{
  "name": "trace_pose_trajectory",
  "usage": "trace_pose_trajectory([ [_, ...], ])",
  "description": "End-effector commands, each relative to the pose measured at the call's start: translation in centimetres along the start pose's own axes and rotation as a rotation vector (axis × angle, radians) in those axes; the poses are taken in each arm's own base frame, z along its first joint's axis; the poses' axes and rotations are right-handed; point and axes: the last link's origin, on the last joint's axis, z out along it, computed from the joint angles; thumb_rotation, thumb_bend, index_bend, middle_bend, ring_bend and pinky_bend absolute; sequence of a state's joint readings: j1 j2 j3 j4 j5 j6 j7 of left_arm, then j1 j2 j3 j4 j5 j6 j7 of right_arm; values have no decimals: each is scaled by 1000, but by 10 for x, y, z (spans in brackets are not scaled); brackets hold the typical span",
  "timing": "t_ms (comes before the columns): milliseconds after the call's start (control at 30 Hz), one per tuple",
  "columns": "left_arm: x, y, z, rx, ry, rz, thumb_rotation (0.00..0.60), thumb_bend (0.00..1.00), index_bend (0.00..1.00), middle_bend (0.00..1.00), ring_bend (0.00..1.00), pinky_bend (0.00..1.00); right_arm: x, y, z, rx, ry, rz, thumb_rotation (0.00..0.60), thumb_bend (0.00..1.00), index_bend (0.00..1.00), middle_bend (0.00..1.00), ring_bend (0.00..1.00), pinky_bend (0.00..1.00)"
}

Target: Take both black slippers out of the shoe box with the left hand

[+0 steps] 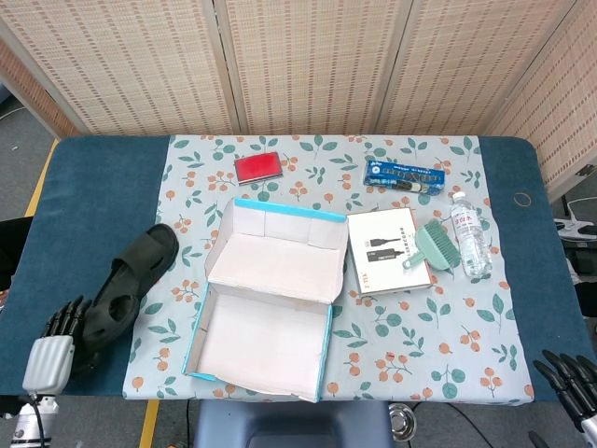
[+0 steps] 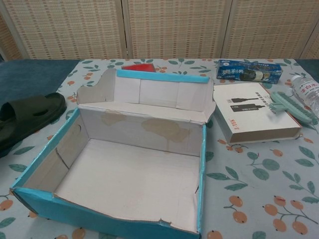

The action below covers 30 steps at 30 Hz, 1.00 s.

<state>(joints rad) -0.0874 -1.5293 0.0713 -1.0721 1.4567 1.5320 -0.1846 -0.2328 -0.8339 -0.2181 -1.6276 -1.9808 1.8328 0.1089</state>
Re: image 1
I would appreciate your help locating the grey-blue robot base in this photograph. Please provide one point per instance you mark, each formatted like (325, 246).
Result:
(289, 424)

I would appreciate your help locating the blue cookie snack package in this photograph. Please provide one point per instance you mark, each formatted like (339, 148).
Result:
(401, 175)

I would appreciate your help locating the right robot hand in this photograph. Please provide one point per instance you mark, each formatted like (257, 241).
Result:
(573, 387)

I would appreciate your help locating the floral leaf print tablecloth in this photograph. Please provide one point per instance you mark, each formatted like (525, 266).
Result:
(420, 326)

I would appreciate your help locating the red flat case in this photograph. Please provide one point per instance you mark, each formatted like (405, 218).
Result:
(259, 167)

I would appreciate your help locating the blue cardboard shoe box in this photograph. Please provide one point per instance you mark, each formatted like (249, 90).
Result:
(261, 345)

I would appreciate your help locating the woven bamboo folding screen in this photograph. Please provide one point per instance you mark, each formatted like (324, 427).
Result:
(303, 60)

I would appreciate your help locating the clear plastic water bottle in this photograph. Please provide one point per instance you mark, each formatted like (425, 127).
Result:
(471, 238)

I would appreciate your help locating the white chair base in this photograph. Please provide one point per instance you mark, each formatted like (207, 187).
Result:
(576, 228)

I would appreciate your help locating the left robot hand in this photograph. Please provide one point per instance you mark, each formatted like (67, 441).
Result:
(49, 364)

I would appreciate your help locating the green cleaning brush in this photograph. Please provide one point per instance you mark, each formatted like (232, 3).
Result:
(438, 242)

